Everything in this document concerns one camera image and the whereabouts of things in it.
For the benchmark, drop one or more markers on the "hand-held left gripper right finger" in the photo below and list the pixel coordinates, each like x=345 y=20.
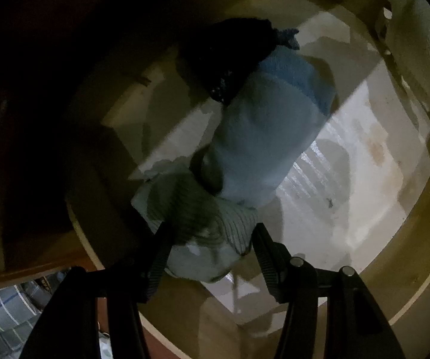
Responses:
x=271 y=265

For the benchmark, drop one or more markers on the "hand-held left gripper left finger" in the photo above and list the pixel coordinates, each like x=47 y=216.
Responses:
x=159 y=269

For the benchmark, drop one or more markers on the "grey ribbed sock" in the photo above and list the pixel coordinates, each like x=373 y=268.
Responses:
x=185 y=202

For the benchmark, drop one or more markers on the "wooden nightstand with drawer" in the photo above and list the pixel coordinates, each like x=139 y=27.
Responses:
x=424 y=232

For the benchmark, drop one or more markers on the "dark blue fuzzy garment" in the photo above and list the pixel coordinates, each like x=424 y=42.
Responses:
x=230 y=52

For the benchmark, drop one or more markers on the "grey plaid cloth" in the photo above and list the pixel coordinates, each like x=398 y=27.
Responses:
x=1 y=318

